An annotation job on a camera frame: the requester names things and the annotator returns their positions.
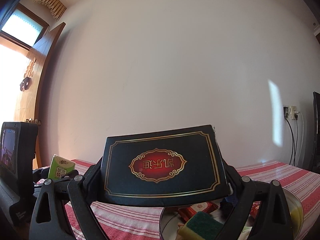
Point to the green tissue pack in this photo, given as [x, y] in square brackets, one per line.
[60, 167]

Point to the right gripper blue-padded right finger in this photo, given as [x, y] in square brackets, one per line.
[273, 220]

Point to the red white striped tablecloth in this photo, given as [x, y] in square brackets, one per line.
[142, 222]

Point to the green yellow sponge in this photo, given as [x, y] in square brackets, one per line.
[200, 226]

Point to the wooden door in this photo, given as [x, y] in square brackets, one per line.
[28, 103]

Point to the door hanging ornament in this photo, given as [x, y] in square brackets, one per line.
[27, 78]

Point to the red snack packet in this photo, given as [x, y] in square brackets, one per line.
[187, 213]

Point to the small red patterned packet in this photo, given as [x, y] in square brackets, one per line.
[254, 209]

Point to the brass door knob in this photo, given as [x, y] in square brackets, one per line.
[34, 121]

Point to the black gold gift box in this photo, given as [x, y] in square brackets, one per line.
[161, 169]

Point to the blue cloth ball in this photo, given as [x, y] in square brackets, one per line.
[232, 199]

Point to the white wall power socket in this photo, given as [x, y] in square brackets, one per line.
[290, 112]

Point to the black monitor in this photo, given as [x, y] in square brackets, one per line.
[314, 161]

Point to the blue round metal tin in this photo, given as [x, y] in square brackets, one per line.
[170, 220]

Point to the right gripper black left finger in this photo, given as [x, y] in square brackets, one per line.
[49, 219]

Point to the plain yellow sponge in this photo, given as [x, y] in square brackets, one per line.
[297, 219]

